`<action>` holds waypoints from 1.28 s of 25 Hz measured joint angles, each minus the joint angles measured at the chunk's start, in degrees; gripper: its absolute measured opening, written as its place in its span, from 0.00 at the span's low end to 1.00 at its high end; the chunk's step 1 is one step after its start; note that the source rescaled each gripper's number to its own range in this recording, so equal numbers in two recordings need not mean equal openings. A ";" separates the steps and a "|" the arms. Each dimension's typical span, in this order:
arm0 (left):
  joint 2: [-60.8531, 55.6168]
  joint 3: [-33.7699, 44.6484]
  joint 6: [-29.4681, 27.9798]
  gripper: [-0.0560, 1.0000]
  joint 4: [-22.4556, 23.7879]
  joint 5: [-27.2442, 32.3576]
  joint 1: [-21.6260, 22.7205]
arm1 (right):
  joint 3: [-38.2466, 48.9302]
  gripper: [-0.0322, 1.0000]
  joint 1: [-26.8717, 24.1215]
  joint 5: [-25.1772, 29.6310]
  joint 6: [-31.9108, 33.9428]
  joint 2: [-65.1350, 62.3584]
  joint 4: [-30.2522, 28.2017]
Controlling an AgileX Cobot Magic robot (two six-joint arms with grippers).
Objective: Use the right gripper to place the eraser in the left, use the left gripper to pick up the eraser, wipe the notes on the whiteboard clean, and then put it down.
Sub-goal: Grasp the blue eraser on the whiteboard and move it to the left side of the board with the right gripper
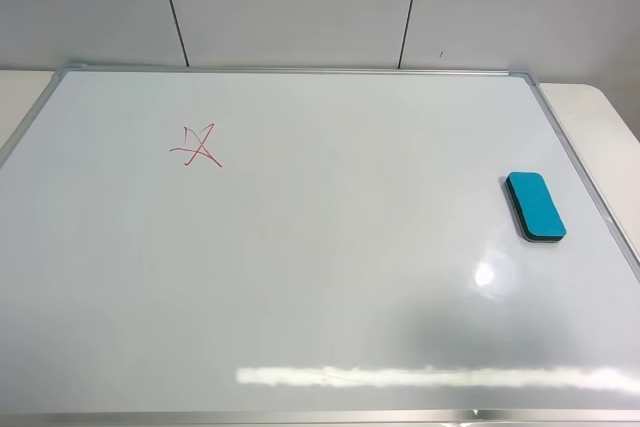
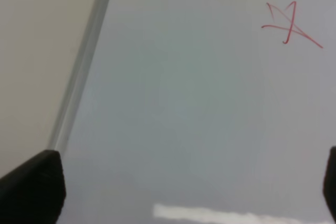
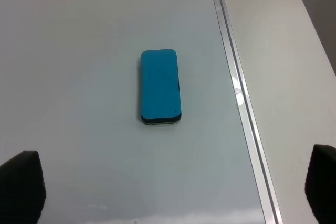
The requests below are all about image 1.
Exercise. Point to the white board with aluminium frame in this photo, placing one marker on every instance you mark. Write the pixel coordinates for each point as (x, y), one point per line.
(357, 261)

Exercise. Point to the red marker star drawing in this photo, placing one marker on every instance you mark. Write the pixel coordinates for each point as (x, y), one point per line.
(195, 144)

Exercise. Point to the teal whiteboard eraser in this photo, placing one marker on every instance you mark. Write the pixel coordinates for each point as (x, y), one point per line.
(535, 209)

